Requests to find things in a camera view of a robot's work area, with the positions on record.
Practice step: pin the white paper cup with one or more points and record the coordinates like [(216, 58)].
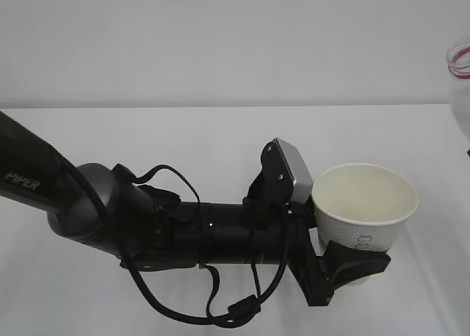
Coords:
[(362, 206)]

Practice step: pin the clear plastic water bottle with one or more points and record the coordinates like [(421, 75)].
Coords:
[(457, 60)]

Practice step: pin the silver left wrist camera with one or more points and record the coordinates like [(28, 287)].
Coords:
[(286, 177)]

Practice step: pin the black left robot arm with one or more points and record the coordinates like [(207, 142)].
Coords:
[(150, 229)]

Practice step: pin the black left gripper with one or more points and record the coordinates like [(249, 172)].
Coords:
[(318, 277)]

